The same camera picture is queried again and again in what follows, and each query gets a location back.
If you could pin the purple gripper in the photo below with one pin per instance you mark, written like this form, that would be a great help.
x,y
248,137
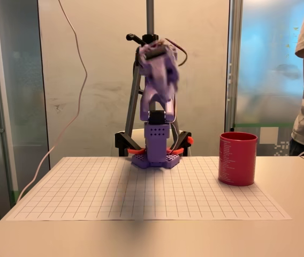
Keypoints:
x,y
159,67

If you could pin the purple robot arm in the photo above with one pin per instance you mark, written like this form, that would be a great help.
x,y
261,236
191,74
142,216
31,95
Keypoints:
x,y
156,139

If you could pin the red cup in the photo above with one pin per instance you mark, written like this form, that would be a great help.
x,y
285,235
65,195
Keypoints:
x,y
237,163

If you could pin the white grid paper sheet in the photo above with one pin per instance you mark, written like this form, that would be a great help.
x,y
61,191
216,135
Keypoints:
x,y
146,198

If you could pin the grey black camera tripod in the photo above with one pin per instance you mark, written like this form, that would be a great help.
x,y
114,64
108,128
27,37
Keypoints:
x,y
150,18

